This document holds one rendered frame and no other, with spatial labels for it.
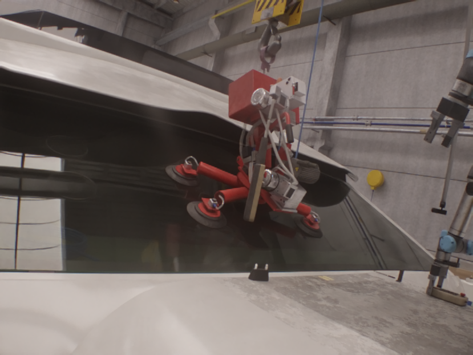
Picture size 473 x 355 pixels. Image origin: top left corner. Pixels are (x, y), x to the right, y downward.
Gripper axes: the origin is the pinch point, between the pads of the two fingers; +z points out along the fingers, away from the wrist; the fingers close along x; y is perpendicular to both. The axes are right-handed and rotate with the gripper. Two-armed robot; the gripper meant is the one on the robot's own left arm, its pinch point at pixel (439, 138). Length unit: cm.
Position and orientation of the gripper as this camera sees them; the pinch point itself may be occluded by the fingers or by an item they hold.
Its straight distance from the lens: 130.3
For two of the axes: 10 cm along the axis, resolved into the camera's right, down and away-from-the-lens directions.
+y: -4.7, -5.1, 7.2
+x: -8.3, -0.4, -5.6
